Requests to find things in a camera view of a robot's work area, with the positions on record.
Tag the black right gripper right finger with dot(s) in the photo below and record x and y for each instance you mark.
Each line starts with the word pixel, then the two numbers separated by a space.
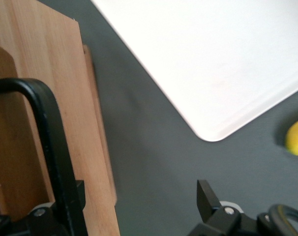
pixel 208 204

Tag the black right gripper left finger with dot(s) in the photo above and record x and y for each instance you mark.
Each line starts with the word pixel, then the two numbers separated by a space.
pixel 80 194

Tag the yellow lemon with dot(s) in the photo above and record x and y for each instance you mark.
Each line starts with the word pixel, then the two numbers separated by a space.
pixel 297 140

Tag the white rectangular tray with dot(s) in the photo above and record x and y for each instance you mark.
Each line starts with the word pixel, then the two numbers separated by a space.
pixel 213 61

